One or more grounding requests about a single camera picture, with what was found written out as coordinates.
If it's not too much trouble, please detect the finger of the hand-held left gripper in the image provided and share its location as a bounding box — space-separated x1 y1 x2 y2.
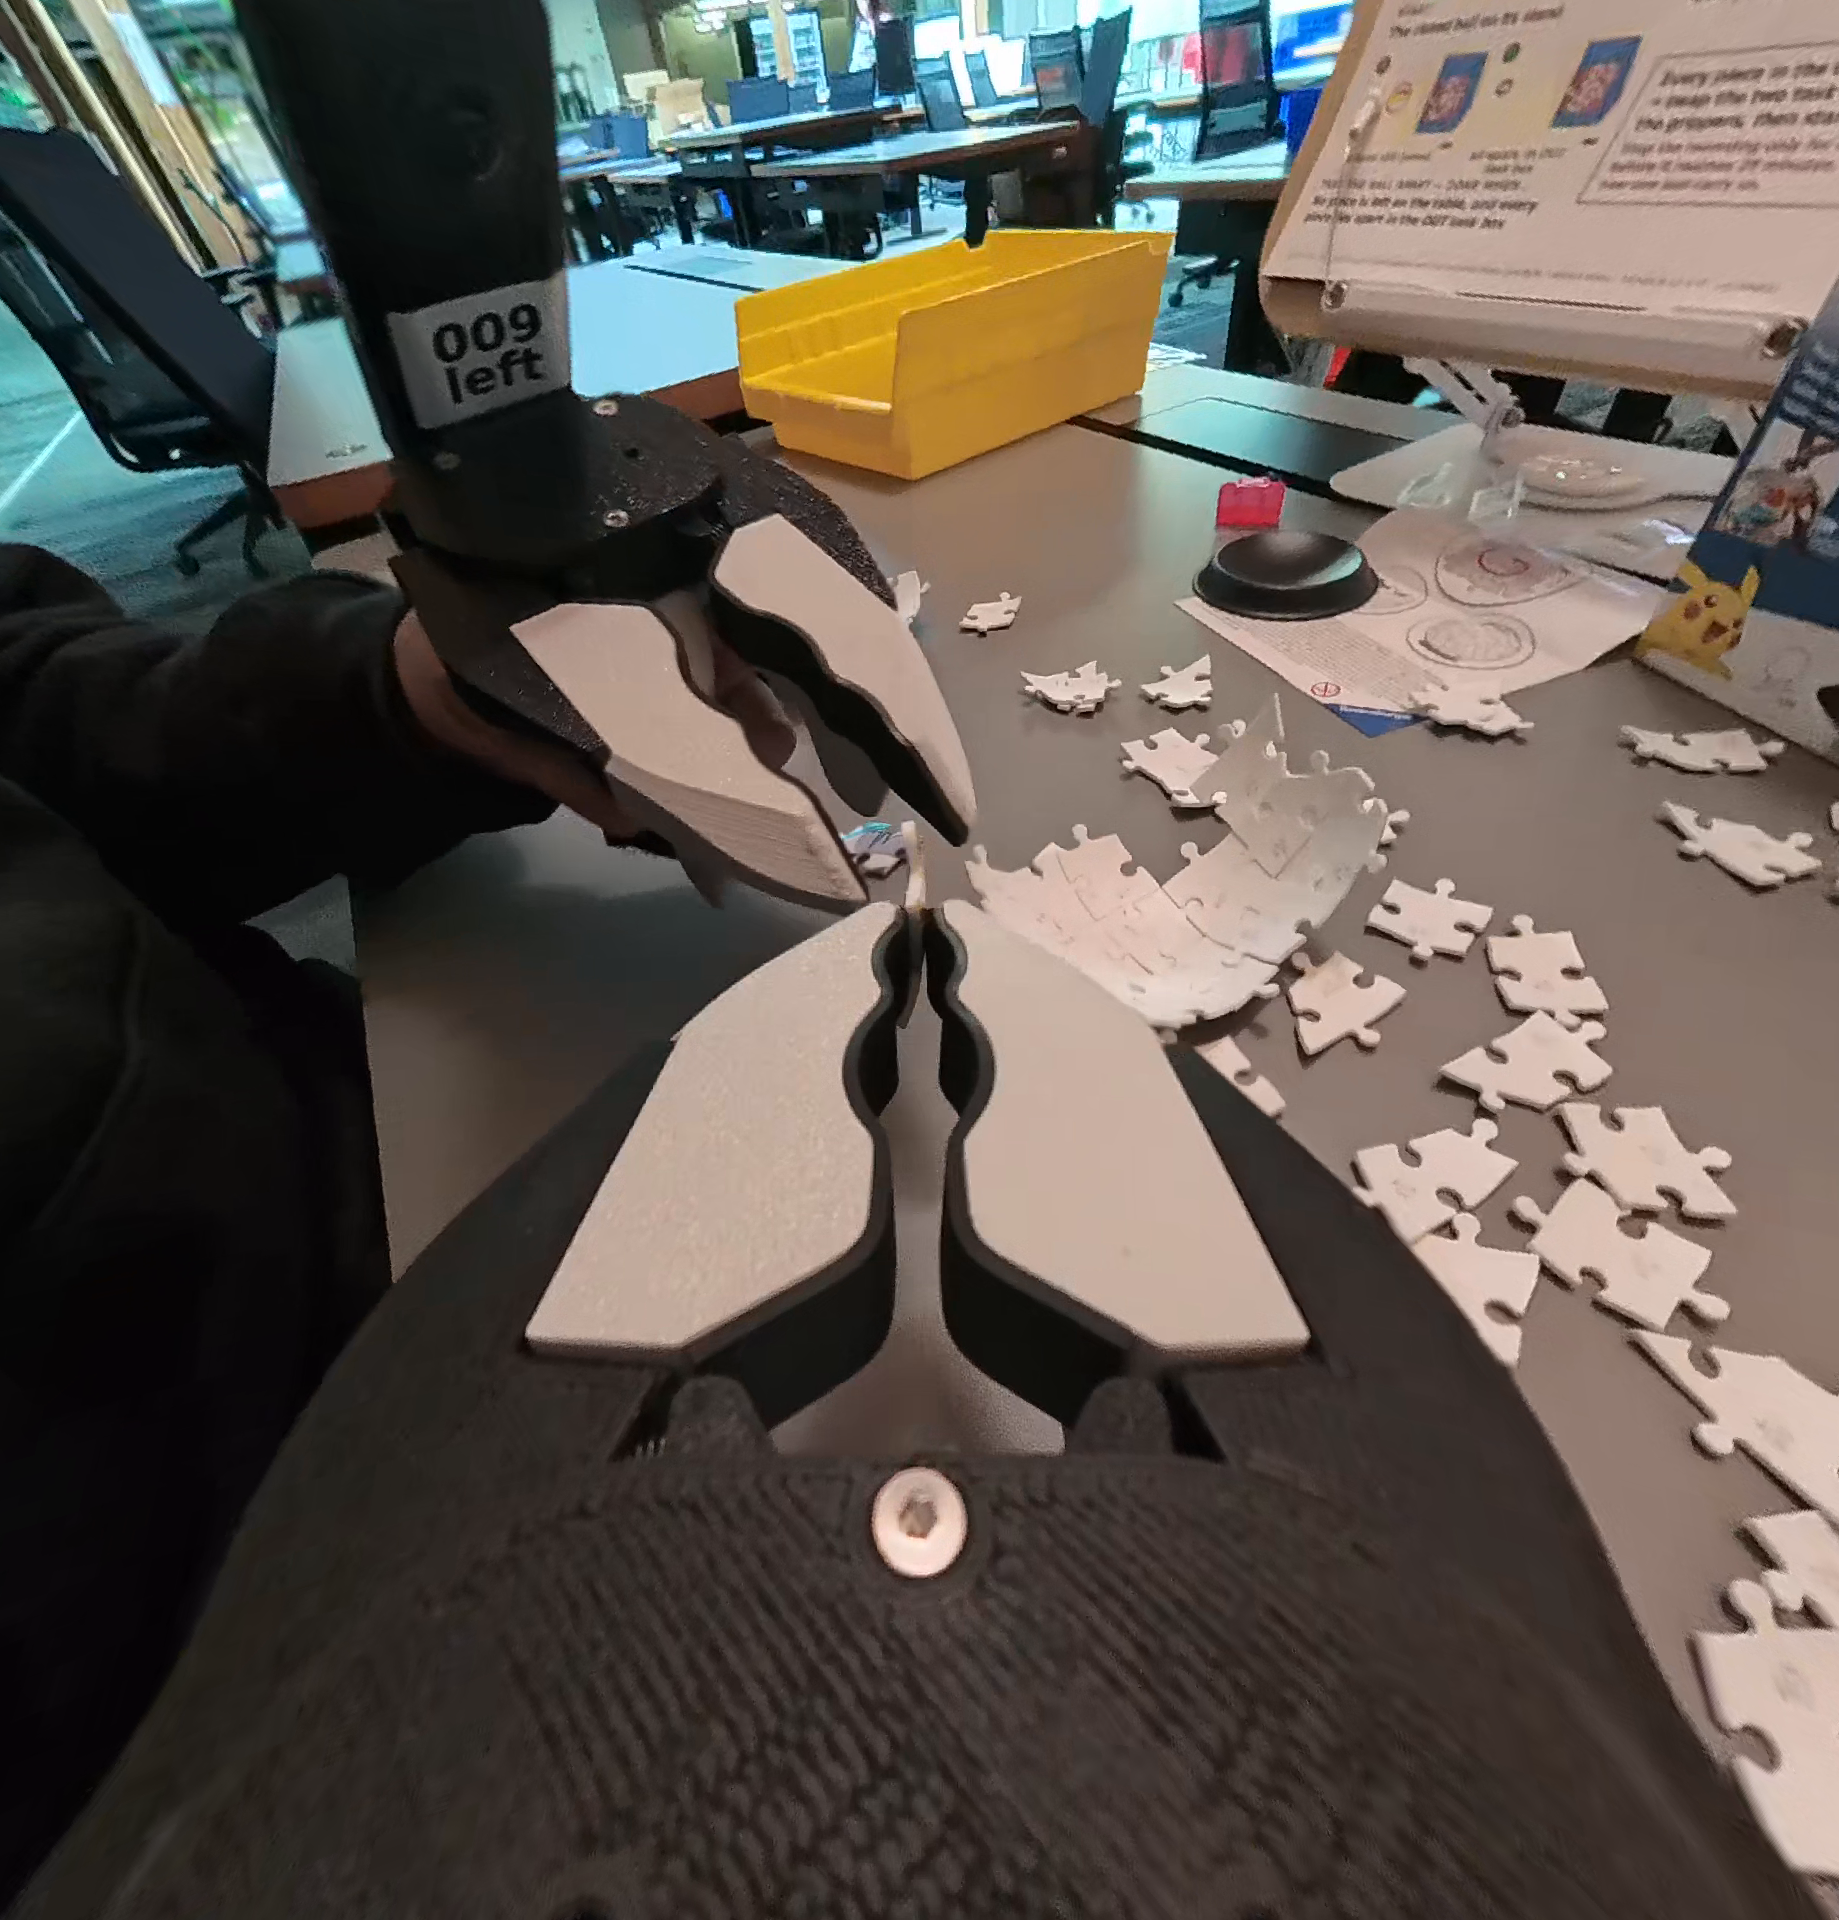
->
705 514 983 849
511 592 877 915

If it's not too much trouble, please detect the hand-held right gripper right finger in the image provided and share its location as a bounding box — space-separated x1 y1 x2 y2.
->
930 901 1312 1430

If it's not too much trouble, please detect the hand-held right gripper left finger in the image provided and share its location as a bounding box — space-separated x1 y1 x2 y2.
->
522 901 923 1425

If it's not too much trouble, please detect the bowl-shaped assembled puzzle section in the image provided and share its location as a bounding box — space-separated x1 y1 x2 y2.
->
859 696 1412 1038

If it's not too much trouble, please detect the scatter of white pieces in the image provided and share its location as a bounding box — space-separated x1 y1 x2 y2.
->
890 570 1839 1898

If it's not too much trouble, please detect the person's left forearm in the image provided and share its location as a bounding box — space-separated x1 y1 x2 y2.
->
0 541 562 939

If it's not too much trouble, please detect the black round ball stand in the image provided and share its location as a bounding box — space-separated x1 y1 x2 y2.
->
1191 528 1380 619

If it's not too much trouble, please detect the blue puzzle box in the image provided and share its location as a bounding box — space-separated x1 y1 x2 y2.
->
1635 247 1839 752

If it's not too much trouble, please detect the person's left hand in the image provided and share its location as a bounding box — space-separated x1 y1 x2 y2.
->
395 616 682 864

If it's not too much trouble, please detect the yellow plastic bin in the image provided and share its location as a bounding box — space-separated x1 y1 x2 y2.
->
732 228 1173 483

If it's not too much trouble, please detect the black office chair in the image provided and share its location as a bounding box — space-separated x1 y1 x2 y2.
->
0 120 283 578
1165 0 1284 308
1031 6 1138 228

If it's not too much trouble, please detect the dark office desk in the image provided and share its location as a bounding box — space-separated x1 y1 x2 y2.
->
665 120 1093 259

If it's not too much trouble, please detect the white instruction leaflet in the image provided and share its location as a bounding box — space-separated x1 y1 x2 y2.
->
1177 502 1672 739

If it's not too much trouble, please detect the person's black clothing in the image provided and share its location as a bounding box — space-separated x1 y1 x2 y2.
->
0 751 411 1920

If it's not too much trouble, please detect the white instruction sign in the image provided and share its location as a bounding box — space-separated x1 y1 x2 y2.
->
1255 0 1839 406

